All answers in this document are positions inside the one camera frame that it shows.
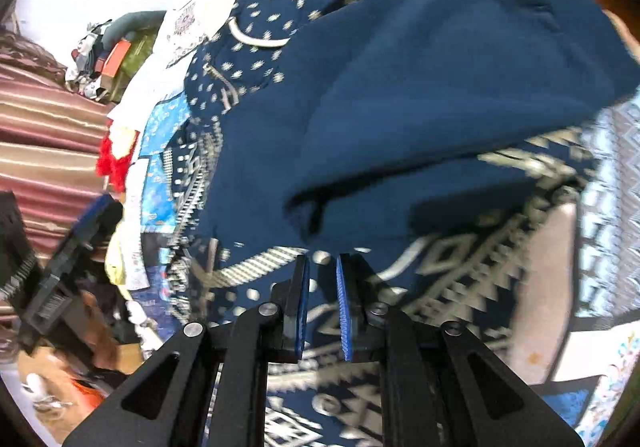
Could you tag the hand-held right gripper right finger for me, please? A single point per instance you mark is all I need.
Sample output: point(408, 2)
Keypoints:
point(345, 312)

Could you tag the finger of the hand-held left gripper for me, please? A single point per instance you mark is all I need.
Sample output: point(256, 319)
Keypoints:
point(95, 219)

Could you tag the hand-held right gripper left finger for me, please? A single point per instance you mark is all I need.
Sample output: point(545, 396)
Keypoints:
point(299, 312)

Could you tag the navy gold printed garment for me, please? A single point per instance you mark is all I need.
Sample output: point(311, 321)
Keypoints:
point(410, 92)

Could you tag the person's left hand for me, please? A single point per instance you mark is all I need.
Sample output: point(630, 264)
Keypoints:
point(97, 332)

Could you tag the yellow plush toy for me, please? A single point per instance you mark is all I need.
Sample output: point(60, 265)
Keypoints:
point(114, 254)

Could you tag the red plush toy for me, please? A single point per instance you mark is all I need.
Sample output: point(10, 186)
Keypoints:
point(112, 159)

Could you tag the patchwork printed bedsheet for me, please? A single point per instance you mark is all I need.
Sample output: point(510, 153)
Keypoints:
point(160, 137)

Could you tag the striped maroon curtain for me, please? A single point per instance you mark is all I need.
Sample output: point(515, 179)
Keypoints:
point(45, 127)

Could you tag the heap of mixed small cloths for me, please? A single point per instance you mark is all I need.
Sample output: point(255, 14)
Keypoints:
point(85, 59)

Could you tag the orange box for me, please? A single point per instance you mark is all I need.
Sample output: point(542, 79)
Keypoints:
point(116, 58)

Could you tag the green box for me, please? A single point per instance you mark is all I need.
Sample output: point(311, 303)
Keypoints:
point(137, 62)

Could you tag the grey padded item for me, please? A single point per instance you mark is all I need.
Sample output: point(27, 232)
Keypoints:
point(132, 22)

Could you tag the white cloth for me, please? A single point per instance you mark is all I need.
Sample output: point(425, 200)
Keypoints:
point(182, 24)

